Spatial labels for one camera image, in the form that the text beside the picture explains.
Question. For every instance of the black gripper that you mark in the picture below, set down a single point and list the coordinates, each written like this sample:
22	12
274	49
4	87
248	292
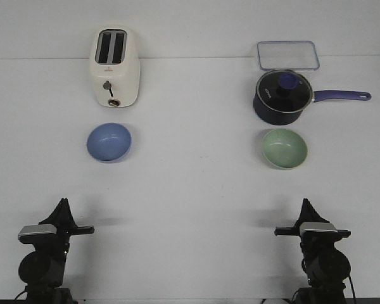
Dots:
60	227
315	232

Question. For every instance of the green bowl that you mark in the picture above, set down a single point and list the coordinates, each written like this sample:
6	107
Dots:
284	148

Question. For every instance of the blue bowl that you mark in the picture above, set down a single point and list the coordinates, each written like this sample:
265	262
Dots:
109	142

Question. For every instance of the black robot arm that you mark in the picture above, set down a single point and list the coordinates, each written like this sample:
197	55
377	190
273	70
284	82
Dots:
43	269
325	267

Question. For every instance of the dark blue saucepan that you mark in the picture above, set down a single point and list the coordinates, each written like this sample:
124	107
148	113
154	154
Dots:
275	117

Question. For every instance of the glass pot lid blue knob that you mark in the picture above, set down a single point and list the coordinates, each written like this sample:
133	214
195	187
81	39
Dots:
284	91

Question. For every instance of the clear plastic container lid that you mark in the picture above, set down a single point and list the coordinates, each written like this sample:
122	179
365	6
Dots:
293	55

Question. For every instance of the white two-slot toaster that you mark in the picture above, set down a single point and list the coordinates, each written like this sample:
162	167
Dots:
114	66

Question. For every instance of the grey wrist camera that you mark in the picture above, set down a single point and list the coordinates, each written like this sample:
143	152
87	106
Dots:
320	227
31	234

